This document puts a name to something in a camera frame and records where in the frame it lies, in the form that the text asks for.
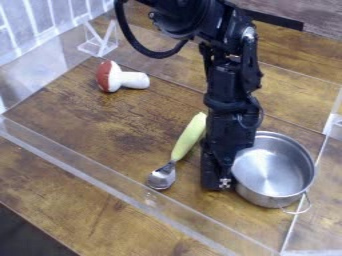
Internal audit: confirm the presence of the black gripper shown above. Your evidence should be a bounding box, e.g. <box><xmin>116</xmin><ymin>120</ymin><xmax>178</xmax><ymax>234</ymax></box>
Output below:
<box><xmin>200</xmin><ymin>107</ymin><xmax>260</xmax><ymax>190</ymax></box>

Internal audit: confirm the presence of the green handled metal spoon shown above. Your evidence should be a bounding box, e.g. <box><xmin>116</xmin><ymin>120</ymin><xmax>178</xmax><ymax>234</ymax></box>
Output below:
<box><xmin>146</xmin><ymin>112</ymin><xmax>207</xmax><ymax>190</ymax></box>

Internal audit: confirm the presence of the stainless steel pot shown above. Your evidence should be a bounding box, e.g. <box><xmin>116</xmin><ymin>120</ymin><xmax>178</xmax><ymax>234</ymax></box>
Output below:
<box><xmin>231</xmin><ymin>131</ymin><xmax>316</xmax><ymax>215</ymax></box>

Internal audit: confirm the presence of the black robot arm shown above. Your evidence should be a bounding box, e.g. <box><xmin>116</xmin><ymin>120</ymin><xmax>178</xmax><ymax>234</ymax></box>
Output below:
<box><xmin>137</xmin><ymin>0</ymin><xmax>263</xmax><ymax>190</ymax></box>

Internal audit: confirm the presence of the red white toy mushroom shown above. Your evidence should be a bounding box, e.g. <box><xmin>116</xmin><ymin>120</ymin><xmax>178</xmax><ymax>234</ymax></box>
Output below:
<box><xmin>96</xmin><ymin>60</ymin><xmax>149</xmax><ymax>93</ymax></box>

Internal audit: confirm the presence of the black strip on table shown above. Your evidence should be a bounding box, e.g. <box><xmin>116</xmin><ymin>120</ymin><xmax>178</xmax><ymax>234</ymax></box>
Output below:
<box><xmin>244</xmin><ymin>9</ymin><xmax>304</xmax><ymax>31</ymax></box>

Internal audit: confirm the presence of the clear acrylic enclosure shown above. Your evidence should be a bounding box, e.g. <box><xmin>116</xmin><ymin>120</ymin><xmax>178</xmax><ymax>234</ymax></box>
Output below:
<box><xmin>0</xmin><ymin>0</ymin><xmax>342</xmax><ymax>256</ymax></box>

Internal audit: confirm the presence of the black cable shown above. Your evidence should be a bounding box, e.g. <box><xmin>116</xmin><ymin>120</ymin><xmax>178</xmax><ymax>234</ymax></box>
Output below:
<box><xmin>112</xmin><ymin>0</ymin><xmax>190</xmax><ymax>60</ymax></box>

